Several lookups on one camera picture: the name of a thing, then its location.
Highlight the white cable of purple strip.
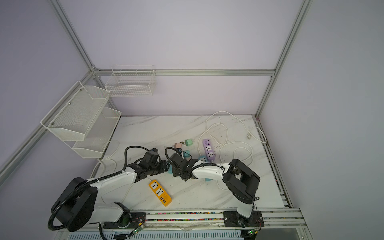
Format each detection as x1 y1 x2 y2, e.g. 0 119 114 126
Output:
196 110 268 181

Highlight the blue power strip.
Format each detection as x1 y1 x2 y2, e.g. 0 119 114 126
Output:
199 156 208 162

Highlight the orange power strip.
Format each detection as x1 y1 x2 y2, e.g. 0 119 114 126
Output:
149 180 172 207

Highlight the white two-tier mesh shelf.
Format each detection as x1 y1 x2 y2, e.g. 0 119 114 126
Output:
41 82 121 159

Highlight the aluminium front rail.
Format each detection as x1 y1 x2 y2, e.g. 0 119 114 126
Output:
55 209 313 240

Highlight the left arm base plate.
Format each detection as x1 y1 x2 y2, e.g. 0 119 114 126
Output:
103 212 147 229

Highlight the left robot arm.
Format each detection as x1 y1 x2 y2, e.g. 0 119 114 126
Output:
48 148 170 232

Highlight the aluminium frame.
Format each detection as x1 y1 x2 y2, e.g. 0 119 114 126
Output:
1 1 313 186

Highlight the white wire basket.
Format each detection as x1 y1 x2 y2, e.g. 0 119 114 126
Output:
105 65 157 97

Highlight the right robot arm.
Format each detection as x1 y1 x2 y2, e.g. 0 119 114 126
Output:
165 147 262 228

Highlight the purple power strip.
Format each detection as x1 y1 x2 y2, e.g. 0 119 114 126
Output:
203 139 216 163

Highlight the pink plug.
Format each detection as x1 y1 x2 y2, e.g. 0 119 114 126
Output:
174 143 183 149

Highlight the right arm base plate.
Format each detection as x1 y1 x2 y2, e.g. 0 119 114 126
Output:
223 211 265 228

